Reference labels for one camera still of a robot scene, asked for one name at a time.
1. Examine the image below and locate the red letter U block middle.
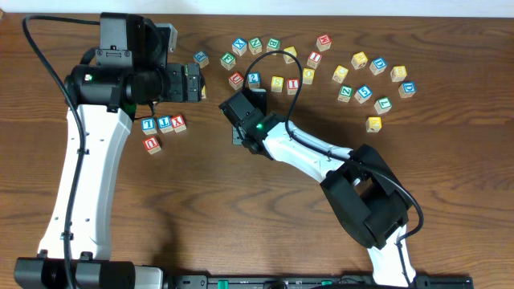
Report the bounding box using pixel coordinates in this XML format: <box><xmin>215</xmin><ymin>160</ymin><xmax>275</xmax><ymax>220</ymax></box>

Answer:
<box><xmin>228</xmin><ymin>71</ymin><xmax>244</xmax><ymax>91</ymax></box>

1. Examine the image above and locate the blue number 2 block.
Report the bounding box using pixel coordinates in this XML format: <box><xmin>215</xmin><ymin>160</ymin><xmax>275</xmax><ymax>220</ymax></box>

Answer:
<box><xmin>247</xmin><ymin>72</ymin><xmax>261</xmax><ymax>88</ymax></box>

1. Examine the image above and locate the green letter Z block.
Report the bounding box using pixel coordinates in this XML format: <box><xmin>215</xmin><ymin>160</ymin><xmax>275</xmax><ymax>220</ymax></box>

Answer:
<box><xmin>337</xmin><ymin>85</ymin><xmax>353</xmax><ymax>103</ymax></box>

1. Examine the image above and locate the green letter T block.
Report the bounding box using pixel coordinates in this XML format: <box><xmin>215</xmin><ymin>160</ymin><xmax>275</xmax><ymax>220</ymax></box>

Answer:
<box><xmin>374</xmin><ymin>96</ymin><xmax>392</xmax><ymax>115</ymax></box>

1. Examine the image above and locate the green letter F block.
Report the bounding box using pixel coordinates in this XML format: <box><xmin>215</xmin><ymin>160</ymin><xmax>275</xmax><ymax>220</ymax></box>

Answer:
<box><xmin>220</xmin><ymin>52</ymin><xmax>236</xmax><ymax>71</ymax></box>

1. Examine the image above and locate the blue letter P block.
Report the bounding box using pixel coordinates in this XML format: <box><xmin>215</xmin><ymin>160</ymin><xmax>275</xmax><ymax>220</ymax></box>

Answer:
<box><xmin>194</xmin><ymin>51</ymin><xmax>209</xmax><ymax>68</ymax></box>

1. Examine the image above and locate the blue letter T block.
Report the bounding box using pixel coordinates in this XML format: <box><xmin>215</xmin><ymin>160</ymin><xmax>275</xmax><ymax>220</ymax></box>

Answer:
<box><xmin>157</xmin><ymin>116</ymin><xmax>173</xmax><ymax>133</ymax></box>

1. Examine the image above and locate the yellow letter O block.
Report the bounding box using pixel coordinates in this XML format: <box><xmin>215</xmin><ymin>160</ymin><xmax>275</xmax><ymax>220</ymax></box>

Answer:
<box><xmin>302</xmin><ymin>68</ymin><xmax>316</xmax><ymax>84</ymax></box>

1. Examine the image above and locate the green letter N block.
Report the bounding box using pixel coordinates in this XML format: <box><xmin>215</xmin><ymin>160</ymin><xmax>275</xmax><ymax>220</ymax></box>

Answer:
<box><xmin>248</xmin><ymin>37</ymin><xmax>263</xmax><ymax>55</ymax></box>

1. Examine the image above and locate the blue number 5 block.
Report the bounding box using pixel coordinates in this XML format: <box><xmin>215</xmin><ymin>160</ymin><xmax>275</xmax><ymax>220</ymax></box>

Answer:
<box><xmin>354</xmin><ymin>85</ymin><xmax>373</xmax><ymax>104</ymax></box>

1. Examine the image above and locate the green letter B block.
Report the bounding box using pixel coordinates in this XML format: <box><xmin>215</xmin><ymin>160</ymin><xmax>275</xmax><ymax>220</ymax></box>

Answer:
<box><xmin>266</xmin><ymin>38</ymin><xmax>281</xmax><ymax>52</ymax></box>

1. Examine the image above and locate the yellow block upper middle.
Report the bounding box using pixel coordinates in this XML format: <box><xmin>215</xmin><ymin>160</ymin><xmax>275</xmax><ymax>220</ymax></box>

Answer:
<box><xmin>284</xmin><ymin>46</ymin><xmax>297</xmax><ymax>64</ymax></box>

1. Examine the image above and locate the yellow letter S block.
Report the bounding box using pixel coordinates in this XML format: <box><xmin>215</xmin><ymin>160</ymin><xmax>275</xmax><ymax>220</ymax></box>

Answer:
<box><xmin>271</xmin><ymin>75</ymin><xmax>284</xmax><ymax>93</ymax></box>

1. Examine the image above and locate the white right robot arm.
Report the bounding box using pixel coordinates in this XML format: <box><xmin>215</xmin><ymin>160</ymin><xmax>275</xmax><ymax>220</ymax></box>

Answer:
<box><xmin>219</xmin><ymin>88</ymin><xmax>424</xmax><ymax>287</ymax></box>

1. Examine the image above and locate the blue letter L block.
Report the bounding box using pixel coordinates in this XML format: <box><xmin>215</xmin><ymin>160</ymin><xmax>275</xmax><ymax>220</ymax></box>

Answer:
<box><xmin>141</xmin><ymin>118</ymin><xmax>157</xmax><ymax>135</ymax></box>

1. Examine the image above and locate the yellow letter C block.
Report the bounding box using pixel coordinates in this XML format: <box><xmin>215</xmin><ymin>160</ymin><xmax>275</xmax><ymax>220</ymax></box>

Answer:
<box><xmin>332</xmin><ymin>65</ymin><xmax>349</xmax><ymax>83</ymax></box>

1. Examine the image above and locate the red letter K block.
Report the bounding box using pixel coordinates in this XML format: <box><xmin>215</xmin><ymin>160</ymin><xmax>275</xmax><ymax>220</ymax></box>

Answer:
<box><xmin>316</xmin><ymin>34</ymin><xmax>332</xmax><ymax>52</ymax></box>

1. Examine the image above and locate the red letter Y block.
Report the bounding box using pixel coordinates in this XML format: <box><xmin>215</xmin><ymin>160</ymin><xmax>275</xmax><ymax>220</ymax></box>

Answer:
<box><xmin>170</xmin><ymin>115</ymin><xmax>187</xmax><ymax>133</ymax></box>

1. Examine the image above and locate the yellow number 8 block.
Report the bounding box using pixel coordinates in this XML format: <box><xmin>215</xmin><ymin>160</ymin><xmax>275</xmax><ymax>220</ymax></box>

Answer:
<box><xmin>390</xmin><ymin>66</ymin><xmax>408</xmax><ymax>83</ymax></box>

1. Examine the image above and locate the blue letter D block right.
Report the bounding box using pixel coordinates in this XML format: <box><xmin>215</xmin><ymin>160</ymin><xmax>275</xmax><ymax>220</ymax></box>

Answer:
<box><xmin>398</xmin><ymin>82</ymin><xmax>417</xmax><ymax>98</ymax></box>

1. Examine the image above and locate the blue letter X block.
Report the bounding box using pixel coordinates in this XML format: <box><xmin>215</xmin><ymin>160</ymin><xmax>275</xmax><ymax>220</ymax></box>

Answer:
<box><xmin>232</xmin><ymin>38</ymin><xmax>247</xmax><ymax>56</ymax></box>

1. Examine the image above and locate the yellow letter M block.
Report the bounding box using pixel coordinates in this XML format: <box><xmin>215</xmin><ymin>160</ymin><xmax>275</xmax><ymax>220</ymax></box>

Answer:
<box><xmin>351</xmin><ymin>51</ymin><xmax>368</xmax><ymax>70</ymax></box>

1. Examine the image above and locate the red letter i block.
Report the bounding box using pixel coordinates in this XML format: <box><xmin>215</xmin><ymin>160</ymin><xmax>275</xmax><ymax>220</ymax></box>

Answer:
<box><xmin>307</xmin><ymin>51</ymin><xmax>322</xmax><ymax>69</ymax></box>
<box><xmin>286</xmin><ymin>78</ymin><xmax>300</xmax><ymax>95</ymax></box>

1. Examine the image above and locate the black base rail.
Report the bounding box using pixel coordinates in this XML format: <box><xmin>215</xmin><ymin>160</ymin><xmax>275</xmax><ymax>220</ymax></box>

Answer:
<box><xmin>14</xmin><ymin>256</ymin><xmax>475</xmax><ymax>289</ymax></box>

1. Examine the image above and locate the yellow block lower right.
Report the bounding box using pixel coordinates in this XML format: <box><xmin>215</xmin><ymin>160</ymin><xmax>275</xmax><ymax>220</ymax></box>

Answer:
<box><xmin>365</xmin><ymin>116</ymin><xmax>382</xmax><ymax>132</ymax></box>

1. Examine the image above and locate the red letter u block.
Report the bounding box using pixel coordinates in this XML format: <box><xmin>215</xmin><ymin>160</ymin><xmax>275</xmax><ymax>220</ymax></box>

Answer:
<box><xmin>143</xmin><ymin>136</ymin><xmax>161</xmax><ymax>155</ymax></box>
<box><xmin>228</xmin><ymin>71</ymin><xmax>244</xmax><ymax>91</ymax></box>

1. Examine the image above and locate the blue letter d block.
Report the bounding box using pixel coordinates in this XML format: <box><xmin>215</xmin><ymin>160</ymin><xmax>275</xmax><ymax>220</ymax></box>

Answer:
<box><xmin>398</xmin><ymin>82</ymin><xmax>417</xmax><ymax>98</ymax></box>
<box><xmin>369</xmin><ymin>57</ymin><xmax>387</xmax><ymax>75</ymax></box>

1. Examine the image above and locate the red letter U block left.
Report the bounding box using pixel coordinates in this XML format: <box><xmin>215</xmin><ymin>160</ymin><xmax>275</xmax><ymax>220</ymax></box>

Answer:
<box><xmin>143</xmin><ymin>136</ymin><xmax>161</xmax><ymax>155</ymax></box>

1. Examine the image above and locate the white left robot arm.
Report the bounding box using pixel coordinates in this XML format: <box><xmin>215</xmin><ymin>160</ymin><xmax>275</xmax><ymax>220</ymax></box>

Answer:
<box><xmin>38</xmin><ymin>13</ymin><xmax>204</xmax><ymax>260</ymax></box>

